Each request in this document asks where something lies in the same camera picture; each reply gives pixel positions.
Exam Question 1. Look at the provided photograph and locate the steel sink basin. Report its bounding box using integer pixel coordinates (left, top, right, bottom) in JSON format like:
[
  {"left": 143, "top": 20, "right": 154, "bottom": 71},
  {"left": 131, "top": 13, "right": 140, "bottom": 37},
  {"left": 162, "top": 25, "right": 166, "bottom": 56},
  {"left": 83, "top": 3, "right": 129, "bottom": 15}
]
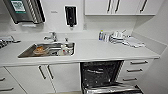
[{"left": 17, "top": 42, "right": 76, "bottom": 59}]

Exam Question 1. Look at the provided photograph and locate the orange sponge in bowl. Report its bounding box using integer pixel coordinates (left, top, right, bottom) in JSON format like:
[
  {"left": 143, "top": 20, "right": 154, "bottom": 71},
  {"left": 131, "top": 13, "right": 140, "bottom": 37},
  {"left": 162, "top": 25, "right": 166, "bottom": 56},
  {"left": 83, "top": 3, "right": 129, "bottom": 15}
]
[{"left": 33, "top": 46, "right": 48, "bottom": 55}]

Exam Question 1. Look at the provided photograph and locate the stack of white dishes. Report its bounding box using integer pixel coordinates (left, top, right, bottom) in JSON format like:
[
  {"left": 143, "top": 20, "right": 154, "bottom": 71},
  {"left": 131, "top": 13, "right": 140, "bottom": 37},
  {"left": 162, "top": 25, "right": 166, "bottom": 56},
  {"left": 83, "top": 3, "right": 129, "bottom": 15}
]
[{"left": 109, "top": 30, "right": 126, "bottom": 45}]

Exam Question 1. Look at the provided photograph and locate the steel paper towel dispenser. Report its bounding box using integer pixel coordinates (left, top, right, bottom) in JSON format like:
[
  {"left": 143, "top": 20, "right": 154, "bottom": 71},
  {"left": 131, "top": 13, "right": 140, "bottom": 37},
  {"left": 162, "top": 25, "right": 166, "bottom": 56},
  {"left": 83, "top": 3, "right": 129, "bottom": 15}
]
[{"left": 3, "top": 0, "right": 46, "bottom": 26}]

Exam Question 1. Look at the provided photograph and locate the black wall soap dispenser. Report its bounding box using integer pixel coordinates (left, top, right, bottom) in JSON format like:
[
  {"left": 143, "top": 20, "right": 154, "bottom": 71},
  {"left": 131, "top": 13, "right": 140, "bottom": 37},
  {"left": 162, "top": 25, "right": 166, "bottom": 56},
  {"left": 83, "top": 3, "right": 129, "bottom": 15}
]
[{"left": 64, "top": 5, "right": 78, "bottom": 28}]

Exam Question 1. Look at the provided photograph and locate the white plastic bottle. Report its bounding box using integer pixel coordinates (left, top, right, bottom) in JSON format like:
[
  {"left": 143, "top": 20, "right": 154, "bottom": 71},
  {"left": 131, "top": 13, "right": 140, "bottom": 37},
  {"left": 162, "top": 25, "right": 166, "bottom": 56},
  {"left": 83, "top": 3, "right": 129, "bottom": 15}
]
[{"left": 103, "top": 32, "right": 110, "bottom": 43}]

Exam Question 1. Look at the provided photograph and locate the white three-door wall cabinet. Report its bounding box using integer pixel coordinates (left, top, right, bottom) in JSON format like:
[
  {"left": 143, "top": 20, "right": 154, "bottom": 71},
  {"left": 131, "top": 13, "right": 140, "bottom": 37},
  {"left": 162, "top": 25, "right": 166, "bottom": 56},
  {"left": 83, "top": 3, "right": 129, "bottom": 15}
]
[{"left": 84, "top": 0, "right": 158, "bottom": 16}]

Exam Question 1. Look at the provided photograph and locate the white mug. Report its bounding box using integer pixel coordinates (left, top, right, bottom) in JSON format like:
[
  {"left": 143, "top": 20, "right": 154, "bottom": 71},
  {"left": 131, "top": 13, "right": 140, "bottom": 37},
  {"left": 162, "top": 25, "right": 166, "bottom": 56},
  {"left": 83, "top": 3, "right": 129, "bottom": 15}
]
[{"left": 61, "top": 44, "right": 73, "bottom": 55}]

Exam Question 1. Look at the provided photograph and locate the white narrow drawer cabinet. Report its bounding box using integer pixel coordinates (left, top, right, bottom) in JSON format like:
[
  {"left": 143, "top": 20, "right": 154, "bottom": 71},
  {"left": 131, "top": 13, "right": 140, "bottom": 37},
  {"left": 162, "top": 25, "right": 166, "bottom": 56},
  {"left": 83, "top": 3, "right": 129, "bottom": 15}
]
[{"left": 117, "top": 58, "right": 152, "bottom": 91}]

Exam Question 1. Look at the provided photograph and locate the small wall label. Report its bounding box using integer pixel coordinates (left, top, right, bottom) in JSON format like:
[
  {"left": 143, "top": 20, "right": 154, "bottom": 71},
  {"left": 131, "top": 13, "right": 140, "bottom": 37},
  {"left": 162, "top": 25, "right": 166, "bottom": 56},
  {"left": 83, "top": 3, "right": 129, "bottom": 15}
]
[{"left": 50, "top": 10, "right": 59, "bottom": 15}]

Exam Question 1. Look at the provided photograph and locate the stainless steel dishwasher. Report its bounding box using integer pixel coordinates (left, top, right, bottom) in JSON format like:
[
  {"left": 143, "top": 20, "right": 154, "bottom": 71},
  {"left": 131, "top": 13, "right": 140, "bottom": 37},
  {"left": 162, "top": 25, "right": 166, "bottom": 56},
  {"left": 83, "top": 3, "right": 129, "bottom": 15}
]
[{"left": 79, "top": 59, "right": 144, "bottom": 94}]

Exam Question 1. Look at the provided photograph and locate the chrome sink faucet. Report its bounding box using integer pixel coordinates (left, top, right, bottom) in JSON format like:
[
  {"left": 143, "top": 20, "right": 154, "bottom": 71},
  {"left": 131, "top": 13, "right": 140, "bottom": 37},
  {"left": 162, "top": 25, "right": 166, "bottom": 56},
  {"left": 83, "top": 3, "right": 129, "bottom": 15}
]
[{"left": 44, "top": 31, "right": 58, "bottom": 43}]

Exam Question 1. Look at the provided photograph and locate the dish rack with items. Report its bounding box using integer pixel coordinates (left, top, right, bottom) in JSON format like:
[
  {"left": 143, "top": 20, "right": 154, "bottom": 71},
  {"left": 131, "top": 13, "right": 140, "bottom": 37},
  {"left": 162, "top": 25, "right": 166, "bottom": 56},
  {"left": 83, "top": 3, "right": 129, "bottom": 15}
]
[{"left": 0, "top": 35, "right": 21, "bottom": 50}]

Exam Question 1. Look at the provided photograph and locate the wire dishwasher rack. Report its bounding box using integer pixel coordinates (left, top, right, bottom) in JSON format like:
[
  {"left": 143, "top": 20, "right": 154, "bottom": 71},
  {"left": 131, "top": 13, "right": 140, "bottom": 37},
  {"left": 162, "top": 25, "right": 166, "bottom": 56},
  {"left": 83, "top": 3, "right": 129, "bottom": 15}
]
[{"left": 83, "top": 63, "right": 122, "bottom": 85}]

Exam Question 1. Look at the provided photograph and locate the white two-door base cabinet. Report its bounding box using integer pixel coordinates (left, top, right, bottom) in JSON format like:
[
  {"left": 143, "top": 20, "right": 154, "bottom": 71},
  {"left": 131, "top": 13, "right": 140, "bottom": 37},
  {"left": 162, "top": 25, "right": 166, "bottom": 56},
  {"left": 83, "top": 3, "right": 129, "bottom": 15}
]
[{"left": 4, "top": 63, "right": 82, "bottom": 94}]

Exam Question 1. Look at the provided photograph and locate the white wide drawer cabinet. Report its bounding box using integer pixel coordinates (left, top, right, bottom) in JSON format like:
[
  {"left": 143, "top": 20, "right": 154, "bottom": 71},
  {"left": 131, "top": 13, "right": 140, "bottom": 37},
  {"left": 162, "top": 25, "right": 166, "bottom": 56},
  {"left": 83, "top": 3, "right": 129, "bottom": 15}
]
[{"left": 0, "top": 66, "right": 28, "bottom": 94}]

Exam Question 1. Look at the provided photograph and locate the white wall outlet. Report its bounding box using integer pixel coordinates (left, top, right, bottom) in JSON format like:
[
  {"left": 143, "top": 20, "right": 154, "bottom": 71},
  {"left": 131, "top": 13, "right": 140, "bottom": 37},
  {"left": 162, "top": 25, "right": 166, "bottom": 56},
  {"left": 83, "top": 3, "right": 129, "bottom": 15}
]
[{"left": 82, "top": 23, "right": 88, "bottom": 31}]

